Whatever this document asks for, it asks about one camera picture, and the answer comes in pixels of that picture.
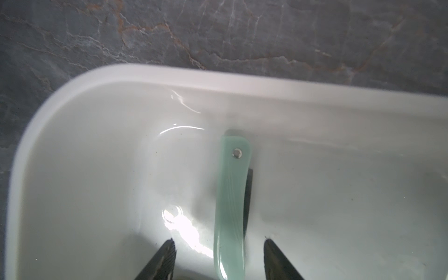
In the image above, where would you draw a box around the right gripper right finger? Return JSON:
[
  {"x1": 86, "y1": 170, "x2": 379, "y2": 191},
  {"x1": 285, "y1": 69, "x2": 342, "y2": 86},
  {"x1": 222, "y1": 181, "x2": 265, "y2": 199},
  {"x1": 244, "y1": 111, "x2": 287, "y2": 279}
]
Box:
[{"x1": 264, "y1": 239, "x2": 304, "y2": 280}]

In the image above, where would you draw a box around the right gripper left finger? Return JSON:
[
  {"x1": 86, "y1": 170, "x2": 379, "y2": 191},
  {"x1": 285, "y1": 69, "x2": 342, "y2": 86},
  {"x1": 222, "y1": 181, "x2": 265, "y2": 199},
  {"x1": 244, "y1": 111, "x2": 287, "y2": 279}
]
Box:
[{"x1": 135, "y1": 239, "x2": 177, "y2": 280}]

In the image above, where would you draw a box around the white plastic storage box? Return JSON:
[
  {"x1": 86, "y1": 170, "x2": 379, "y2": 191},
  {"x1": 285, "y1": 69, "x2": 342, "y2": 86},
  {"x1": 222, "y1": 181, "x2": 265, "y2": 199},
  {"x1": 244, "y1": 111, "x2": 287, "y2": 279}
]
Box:
[{"x1": 5, "y1": 64, "x2": 448, "y2": 280}]

